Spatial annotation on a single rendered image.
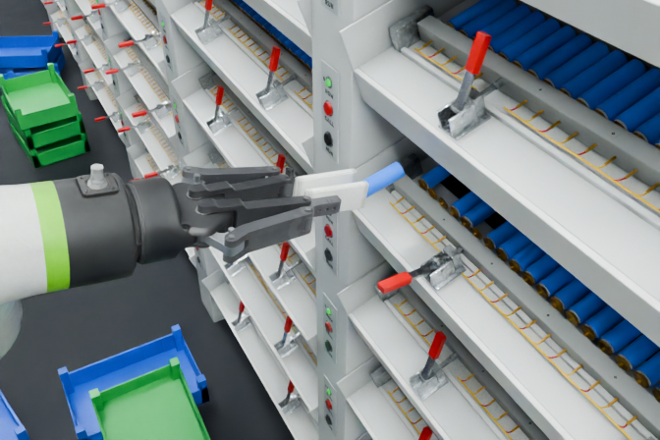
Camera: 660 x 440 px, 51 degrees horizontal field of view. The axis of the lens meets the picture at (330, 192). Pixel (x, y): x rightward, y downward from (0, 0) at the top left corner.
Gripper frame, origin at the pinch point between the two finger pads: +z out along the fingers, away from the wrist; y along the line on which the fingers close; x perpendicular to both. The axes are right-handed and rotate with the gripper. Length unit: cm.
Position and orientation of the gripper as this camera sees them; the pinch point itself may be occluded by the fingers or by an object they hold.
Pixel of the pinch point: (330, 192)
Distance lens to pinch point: 70.3
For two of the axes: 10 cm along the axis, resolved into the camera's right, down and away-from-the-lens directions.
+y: -4.6, -5.3, 7.1
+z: 8.7, -1.4, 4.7
